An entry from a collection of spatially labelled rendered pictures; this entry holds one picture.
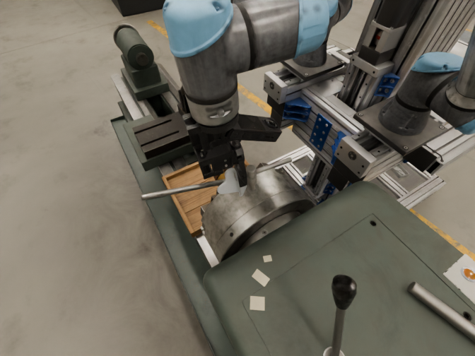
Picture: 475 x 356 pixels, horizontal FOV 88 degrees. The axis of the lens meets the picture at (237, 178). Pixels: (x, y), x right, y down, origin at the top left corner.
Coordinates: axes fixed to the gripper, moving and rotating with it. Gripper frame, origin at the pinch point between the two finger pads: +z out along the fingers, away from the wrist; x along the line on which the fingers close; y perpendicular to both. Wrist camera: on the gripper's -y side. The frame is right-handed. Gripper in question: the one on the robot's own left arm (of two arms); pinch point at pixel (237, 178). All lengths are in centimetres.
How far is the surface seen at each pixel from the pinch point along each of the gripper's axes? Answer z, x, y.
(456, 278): 6.4, 33.5, -31.5
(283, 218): 11.8, 8.3, -8.3
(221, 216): 10.1, 2.7, 6.0
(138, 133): 32, -61, 28
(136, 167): 74, -80, 44
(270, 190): 7.0, 2.1, -7.4
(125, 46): 17, -110, 23
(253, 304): 3.4, 24.4, 6.2
